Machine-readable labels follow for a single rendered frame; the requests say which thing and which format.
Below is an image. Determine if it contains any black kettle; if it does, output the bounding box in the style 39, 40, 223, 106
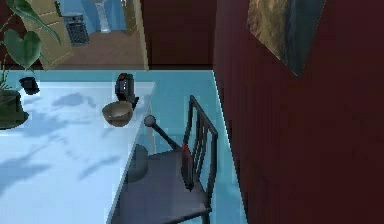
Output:
114, 72, 140, 110

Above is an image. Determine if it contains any brown bowl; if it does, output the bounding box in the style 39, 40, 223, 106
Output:
101, 100, 134, 128

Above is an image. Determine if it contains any dark grey chair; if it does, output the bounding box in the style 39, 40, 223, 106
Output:
111, 94, 219, 224

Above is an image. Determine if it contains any white table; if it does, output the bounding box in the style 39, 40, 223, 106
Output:
0, 81, 157, 224

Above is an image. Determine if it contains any grey mesh bin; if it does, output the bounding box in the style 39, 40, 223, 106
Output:
62, 13, 90, 47

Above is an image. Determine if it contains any small black box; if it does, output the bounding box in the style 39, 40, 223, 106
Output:
19, 76, 41, 96

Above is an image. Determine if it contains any tan wooden room door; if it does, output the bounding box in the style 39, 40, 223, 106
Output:
20, 0, 76, 67

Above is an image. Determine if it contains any green house plant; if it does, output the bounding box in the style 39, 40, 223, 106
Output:
0, 0, 63, 130

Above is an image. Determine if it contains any framed wall painting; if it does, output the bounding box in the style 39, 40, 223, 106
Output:
246, 0, 327, 78

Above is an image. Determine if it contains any white pedestal sink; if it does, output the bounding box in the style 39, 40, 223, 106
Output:
90, 0, 112, 34

